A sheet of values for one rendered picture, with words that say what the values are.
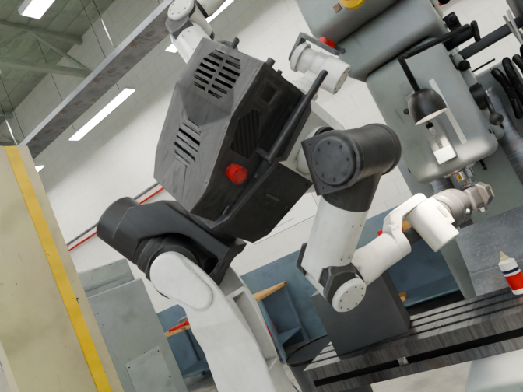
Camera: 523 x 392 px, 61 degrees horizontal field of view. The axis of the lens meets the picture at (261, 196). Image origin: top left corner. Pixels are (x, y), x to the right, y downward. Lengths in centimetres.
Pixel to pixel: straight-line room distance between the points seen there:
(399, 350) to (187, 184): 73
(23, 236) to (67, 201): 716
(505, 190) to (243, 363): 103
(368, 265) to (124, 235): 51
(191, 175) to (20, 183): 162
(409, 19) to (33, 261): 179
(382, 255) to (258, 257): 563
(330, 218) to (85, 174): 819
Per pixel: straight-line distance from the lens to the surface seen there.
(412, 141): 116
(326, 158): 71
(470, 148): 114
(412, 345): 124
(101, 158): 849
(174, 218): 91
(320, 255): 83
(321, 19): 112
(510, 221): 159
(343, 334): 135
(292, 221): 616
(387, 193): 564
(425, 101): 99
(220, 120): 75
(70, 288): 226
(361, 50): 117
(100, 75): 473
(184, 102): 85
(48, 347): 215
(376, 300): 131
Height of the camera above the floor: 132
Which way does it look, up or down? 7 degrees up
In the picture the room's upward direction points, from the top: 25 degrees counter-clockwise
